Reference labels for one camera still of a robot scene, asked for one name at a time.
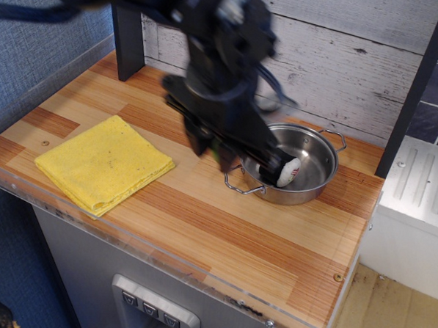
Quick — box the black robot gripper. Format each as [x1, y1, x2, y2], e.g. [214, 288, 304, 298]
[162, 35, 282, 173]

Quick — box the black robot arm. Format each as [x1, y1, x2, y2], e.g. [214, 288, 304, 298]
[0, 0, 283, 172]

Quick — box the toy sushi roll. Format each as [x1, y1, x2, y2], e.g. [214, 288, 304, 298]
[255, 157, 302, 188]

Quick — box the stainless steel pot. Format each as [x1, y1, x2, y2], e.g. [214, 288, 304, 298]
[225, 123, 347, 205]

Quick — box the yellow folded cloth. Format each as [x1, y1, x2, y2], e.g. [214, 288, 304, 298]
[34, 115, 175, 217]

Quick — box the clear acrylic table edge guard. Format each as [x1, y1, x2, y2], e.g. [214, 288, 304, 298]
[0, 158, 382, 328]

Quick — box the grey dispenser panel with buttons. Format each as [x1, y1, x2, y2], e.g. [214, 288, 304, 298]
[112, 274, 201, 328]

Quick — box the white ribbed appliance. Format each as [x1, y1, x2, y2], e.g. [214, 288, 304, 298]
[359, 136, 438, 299]

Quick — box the dark grey left post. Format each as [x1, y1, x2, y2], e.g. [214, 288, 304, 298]
[111, 5, 145, 81]

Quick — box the dark grey post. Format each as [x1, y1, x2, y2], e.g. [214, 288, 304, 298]
[375, 21, 438, 178]
[111, 5, 145, 81]

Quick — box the dark grey right post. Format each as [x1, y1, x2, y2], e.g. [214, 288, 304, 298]
[375, 21, 438, 178]

